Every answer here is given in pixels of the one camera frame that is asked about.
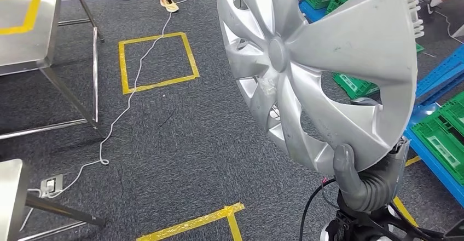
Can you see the blue metal shelf rack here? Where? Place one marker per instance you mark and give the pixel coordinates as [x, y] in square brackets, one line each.
[442, 74]
[311, 12]

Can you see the yellow tape on workbench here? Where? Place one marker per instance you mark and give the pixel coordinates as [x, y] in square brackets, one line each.
[30, 10]

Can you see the grey plastic wheel hubcap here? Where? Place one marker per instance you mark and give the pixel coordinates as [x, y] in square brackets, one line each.
[344, 50]

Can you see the grey floor power socket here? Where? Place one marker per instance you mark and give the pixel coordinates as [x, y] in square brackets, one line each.
[50, 185]

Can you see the yellow floor tape square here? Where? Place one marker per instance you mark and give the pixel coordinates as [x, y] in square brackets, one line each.
[124, 69]
[404, 210]

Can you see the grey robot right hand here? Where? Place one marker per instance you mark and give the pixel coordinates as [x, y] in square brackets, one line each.
[344, 166]

